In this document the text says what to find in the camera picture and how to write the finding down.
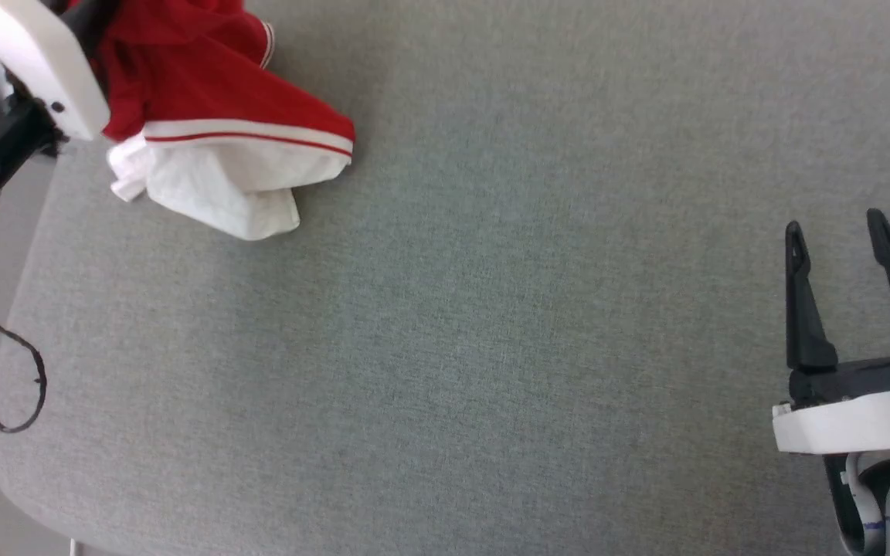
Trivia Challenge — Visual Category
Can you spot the grey fabric sofa cushion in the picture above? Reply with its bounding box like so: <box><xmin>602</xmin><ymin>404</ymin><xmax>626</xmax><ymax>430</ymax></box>
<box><xmin>0</xmin><ymin>0</ymin><xmax>890</xmax><ymax>556</ymax></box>

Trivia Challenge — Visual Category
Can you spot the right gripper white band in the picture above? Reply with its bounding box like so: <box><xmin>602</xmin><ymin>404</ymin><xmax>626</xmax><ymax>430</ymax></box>
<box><xmin>771</xmin><ymin>208</ymin><xmax>890</xmax><ymax>455</ymax></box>

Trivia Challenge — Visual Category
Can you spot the red and white garment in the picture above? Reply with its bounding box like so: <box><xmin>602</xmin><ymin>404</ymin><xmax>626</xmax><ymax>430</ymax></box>
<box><xmin>66</xmin><ymin>0</ymin><xmax>356</xmax><ymax>242</ymax></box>

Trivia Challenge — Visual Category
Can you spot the thin black cable loop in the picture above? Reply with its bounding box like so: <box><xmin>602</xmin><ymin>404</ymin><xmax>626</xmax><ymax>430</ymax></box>
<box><xmin>0</xmin><ymin>297</ymin><xmax>49</xmax><ymax>434</ymax></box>

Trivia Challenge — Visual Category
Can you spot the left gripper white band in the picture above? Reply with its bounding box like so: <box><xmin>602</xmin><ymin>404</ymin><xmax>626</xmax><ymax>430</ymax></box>
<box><xmin>0</xmin><ymin>0</ymin><xmax>120</xmax><ymax>142</ymax></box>

